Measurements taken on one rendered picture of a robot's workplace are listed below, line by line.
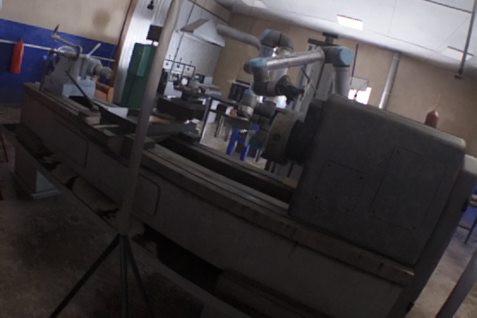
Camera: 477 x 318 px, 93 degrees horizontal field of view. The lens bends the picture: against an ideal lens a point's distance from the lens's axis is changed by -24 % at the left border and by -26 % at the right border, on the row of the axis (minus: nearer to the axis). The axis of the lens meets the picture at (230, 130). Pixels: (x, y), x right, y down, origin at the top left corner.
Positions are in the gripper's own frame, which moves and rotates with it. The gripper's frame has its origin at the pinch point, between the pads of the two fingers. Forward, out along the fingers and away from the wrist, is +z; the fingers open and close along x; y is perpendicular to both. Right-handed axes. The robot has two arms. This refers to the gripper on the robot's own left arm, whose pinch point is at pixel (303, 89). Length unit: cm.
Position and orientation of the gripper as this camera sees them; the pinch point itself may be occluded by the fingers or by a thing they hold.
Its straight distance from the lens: 147.5
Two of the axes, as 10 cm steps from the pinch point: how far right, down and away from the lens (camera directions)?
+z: 6.3, 1.2, -7.7
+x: -5.9, -5.7, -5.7
